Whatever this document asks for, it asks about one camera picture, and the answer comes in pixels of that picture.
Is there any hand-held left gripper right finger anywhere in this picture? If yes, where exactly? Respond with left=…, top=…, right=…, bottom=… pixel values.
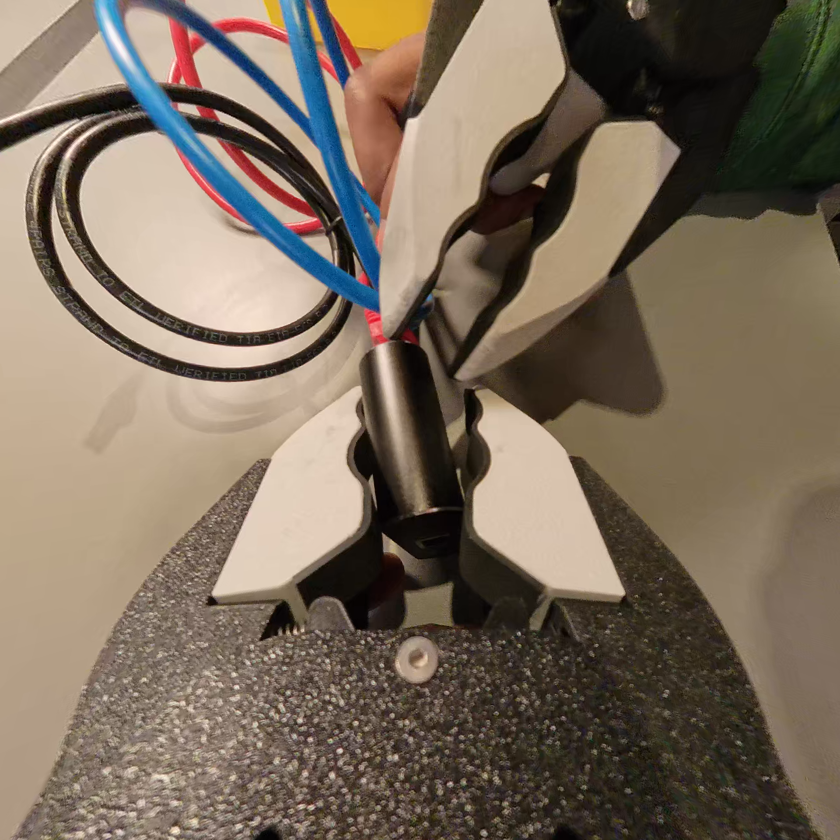
left=458, top=388, right=628, bottom=606

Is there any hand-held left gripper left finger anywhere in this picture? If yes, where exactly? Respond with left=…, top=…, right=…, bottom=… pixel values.
left=210, top=386, right=376, bottom=606

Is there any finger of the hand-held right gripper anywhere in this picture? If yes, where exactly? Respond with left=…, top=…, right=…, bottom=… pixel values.
left=379, top=0, right=569, bottom=341
left=449, top=121, right=683, bottom=383

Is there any black ethernet coupler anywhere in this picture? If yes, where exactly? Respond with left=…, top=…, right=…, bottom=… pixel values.
left=359, top=340, right=468, bottom=580

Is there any blue ethernet cable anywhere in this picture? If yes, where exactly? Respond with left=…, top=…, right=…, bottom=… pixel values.
left=95, top=0, right=435, bottom=329

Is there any red ethernet cable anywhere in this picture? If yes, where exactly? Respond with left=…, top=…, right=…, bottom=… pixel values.
left=167, top=16, right=424, bottom=349

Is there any person's right forearm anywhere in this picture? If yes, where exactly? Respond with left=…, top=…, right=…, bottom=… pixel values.
left=715, top=0, right=840, bottom=198

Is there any person's right hand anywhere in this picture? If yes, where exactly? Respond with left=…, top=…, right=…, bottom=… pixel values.
left=344, top=33, right=427, bottom=221

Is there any yellow plastic bin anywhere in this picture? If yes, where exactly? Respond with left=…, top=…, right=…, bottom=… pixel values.
left=262, top=0, right=434, bottom=51

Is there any grey tape strip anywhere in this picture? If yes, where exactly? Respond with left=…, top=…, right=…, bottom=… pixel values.
left=0, top=0, right=90, bottom=114

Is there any black ethernet cable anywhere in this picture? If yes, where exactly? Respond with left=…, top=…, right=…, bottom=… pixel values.
left=0, top=85, right=359, bottom=383

